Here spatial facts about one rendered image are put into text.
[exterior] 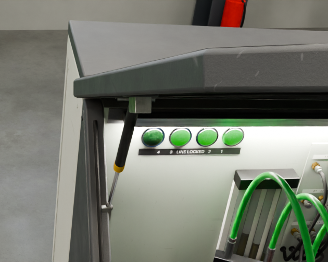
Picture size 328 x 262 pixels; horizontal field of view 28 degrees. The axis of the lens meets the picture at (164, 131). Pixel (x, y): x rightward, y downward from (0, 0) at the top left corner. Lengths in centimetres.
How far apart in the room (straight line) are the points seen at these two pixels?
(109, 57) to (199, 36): 27
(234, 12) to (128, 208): 365
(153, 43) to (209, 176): 33
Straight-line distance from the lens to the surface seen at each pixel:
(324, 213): 128
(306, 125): 145
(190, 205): 151
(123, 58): 141
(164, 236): 156
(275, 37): 166
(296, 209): 120
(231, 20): 503
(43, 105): 418
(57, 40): 506
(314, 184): 160
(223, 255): 154
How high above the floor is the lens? 210
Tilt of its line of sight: 31 degrees down
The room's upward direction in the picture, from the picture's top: 10 degrees clockwise
